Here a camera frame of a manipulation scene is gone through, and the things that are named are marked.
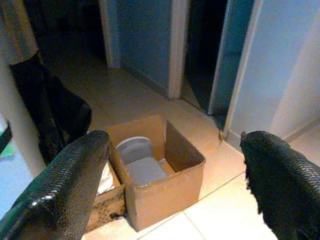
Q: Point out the open brown cardboard box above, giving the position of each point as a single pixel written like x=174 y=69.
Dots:
x=165 y=190

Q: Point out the white door frame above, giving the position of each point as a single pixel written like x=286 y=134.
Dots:
x=237 y=65
x=178 y=47

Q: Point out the black hanging garment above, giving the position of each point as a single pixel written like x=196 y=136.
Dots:
x=52 y=105

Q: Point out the flat brown cardboard tray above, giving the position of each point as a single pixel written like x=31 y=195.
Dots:
x=107 y=197

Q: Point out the grey plastic object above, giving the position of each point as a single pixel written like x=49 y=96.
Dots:
x=142 y=162

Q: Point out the white round post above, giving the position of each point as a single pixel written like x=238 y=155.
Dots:
x=17 y=115

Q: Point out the beige hanging cloth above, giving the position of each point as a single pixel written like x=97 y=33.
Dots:
x=15 y=27

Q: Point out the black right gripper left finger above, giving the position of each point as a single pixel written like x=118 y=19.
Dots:
x=62 y=185

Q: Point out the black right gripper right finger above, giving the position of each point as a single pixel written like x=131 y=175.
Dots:
x=282 y=180

